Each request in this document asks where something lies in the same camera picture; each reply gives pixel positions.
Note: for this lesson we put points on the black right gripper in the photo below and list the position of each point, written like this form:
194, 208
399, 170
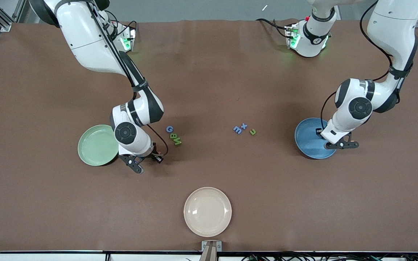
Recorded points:
153, 153

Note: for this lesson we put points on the green foam letter B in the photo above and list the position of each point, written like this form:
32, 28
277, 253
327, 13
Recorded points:
173, 136

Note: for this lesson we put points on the green foam letter M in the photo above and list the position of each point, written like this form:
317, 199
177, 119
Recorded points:
177, 141

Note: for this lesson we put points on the blue foam letter G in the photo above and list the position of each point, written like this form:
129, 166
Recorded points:
167, 129

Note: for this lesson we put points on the green foam letter n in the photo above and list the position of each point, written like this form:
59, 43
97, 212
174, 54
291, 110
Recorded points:
254, 131

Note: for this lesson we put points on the blue foam letter m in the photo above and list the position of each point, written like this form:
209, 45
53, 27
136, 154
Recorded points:
237, 129

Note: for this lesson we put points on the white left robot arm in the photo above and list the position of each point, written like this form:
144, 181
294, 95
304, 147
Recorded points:
394, 29

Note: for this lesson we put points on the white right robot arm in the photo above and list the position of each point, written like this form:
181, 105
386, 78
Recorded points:
85, 36

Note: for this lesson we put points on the blue plate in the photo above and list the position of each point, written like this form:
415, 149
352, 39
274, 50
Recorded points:
307, 141

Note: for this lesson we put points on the light green plate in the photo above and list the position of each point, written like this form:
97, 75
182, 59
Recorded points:
94, 146

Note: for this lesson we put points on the cream plate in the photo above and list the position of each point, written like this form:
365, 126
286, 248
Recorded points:
207, 212

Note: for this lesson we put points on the brown table mat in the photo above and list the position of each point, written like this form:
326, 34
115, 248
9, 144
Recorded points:
209, 90

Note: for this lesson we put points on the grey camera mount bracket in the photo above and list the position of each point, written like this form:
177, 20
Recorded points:
211, 250

